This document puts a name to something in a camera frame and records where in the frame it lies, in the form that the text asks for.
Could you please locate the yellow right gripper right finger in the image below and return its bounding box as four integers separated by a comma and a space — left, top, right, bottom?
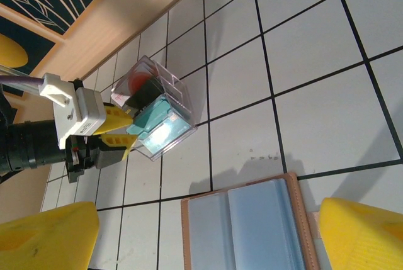
318, 197, 403, 270

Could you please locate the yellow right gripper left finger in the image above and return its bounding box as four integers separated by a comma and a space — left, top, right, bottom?
0, 201, 101, 270

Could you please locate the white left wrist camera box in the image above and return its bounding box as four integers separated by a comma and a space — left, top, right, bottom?
39, 72, 108, 149

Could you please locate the clear acrylic card box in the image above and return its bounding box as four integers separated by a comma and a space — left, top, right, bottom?
110, 55, 199, 161

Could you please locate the teal card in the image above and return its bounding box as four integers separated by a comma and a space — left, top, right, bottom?
125, 98, 177, 135
138, 115, 193, 154

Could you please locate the tan leather card holder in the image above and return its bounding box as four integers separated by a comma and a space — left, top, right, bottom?
181, 171, 325, 270

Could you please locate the white card with red circle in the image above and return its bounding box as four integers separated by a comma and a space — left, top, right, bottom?
110, 62, 160, 108

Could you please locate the black card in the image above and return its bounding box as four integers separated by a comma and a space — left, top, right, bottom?
124, 77, 164, 117

